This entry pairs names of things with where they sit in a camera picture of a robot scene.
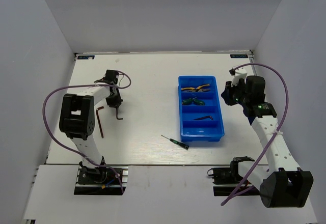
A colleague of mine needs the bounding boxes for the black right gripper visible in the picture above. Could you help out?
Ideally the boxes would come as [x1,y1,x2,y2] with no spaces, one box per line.
[221,78,250,106]

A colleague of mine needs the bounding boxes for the thin small hex key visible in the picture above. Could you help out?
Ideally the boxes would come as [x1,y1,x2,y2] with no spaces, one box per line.
[116,106,123,121]

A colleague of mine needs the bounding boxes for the green stubby screwdriver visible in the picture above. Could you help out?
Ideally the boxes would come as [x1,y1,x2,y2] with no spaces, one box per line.
[181,98,193,105]
[193,98,205,106]

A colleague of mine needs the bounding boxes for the yellow black needle-nose pliers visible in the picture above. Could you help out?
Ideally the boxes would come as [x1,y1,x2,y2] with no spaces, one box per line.
[181,83,210,92]

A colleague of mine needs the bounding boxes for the slim green precision screwdriver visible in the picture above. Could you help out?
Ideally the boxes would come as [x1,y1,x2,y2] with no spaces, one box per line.
[161,135,189,150]

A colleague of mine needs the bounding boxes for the thick large hex key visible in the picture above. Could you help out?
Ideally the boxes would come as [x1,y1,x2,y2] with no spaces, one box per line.
[194,116,213,121]

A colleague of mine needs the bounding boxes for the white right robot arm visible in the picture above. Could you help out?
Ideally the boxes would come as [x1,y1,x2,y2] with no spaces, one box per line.
[221,76,313,208]

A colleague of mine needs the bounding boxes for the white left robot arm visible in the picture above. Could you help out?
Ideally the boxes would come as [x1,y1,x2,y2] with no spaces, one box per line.
[59,70,123,183]

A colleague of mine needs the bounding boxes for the dark logo sticker right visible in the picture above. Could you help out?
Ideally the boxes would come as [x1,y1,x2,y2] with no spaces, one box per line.
[230,54,249,59]

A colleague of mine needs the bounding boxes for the dark logo sticker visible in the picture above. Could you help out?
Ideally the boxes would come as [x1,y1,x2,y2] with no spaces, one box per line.
[230,54,249,59]
[77,55,95,60]

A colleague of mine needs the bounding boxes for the dark logo sticker left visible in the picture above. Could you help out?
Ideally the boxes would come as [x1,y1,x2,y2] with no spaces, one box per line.
[77,55,95,60]

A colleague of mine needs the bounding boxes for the blue divided plastic bin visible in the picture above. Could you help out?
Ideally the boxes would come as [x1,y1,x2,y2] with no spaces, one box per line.
[178,75,225,142]

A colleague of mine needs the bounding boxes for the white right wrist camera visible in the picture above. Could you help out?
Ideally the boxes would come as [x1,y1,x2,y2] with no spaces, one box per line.
[229,67,247,87]

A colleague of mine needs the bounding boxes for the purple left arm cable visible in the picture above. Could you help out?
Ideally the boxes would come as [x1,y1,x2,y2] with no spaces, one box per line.
[42,71,132,193]

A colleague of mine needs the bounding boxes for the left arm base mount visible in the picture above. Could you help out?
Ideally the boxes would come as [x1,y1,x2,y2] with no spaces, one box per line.
[74,166,128,196]

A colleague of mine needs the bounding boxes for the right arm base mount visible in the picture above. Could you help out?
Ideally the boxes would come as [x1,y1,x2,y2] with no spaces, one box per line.
[207,167,259,197]

